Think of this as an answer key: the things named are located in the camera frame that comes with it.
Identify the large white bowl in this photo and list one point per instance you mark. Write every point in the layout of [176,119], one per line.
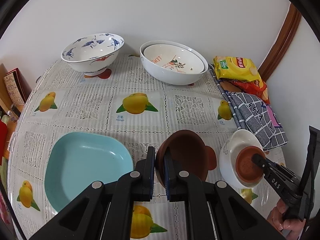
[169,76]

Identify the red paper bag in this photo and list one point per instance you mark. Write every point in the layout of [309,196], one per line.
[3,135]

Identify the brown clay cup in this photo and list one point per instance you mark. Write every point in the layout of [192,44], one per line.
[211,156]
[188,149]
[248,171]

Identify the fruit print tablecloth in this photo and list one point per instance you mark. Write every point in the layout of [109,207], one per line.
[130,106]

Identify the grey checkered cloth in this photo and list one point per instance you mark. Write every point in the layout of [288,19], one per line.
[251,113]

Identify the person right hand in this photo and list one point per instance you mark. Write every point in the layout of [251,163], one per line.
[294,226]

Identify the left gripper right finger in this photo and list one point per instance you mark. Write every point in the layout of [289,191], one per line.
[213,211]

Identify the red chips bag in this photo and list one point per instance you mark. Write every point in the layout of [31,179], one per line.
[256,87]

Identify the white ceramic bowl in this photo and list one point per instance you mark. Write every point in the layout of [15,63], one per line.
[228,154]

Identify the yellow chips bag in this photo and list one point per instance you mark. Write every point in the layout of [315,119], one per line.
[236,68]

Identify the blue crane pattern bowl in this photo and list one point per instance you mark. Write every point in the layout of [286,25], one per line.
[92,54]

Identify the blue square plate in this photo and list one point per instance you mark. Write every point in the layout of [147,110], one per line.
[77,160]

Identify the brown wooden door frame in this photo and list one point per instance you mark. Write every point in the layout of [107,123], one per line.
[281,44]

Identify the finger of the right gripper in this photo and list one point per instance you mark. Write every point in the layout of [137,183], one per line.
[276,175]

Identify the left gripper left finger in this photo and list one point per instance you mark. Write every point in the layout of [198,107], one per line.
[104,211]

